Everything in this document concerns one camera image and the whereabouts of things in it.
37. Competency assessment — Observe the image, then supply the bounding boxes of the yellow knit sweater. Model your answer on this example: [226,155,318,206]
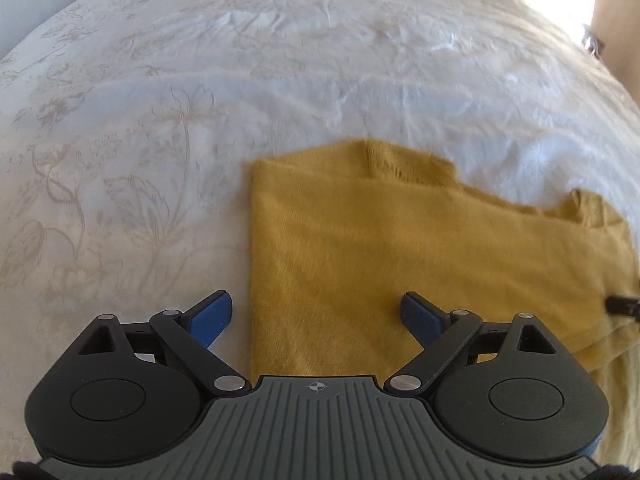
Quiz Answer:
[242,139,640,480]

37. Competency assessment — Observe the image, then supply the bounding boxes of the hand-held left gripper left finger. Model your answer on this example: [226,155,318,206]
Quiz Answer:
[79,289,252,395]

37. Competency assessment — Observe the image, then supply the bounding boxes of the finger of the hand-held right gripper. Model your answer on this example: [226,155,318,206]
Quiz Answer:
[604,295,640,319]

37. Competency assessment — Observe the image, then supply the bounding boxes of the white floral bedspread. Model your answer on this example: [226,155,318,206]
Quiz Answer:
[0,0,640,466]

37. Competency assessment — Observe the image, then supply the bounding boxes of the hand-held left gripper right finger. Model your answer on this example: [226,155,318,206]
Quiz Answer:
[384,290,557,395]

